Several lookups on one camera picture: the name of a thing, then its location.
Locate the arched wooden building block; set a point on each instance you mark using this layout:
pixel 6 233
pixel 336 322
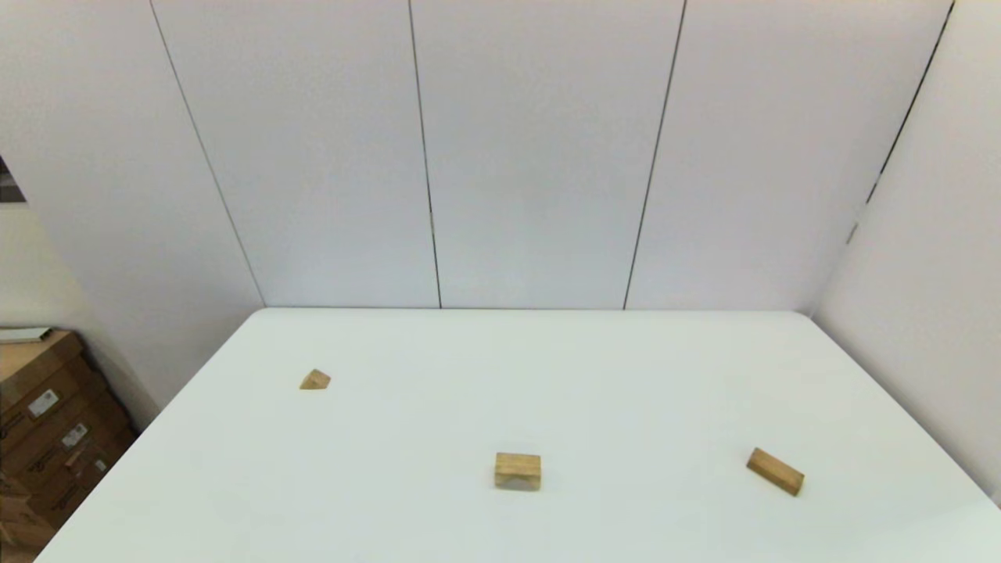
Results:
pixel 518 467

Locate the rectangular wooden building block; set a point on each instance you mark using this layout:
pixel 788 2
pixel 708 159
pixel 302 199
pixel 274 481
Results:
pixel 774 469

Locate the triangular wooden building block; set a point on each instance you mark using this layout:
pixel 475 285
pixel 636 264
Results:
pixel 314 381

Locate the brown cardboard box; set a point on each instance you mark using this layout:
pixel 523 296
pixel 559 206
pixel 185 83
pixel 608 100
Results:
pixel 82 478
pixel 19 532
pixel 47 452
pixel 23 367

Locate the flat white board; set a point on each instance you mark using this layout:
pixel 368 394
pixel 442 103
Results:
pixel 19 335

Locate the dark wall panel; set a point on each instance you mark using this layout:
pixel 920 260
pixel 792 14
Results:
pixel 8 188

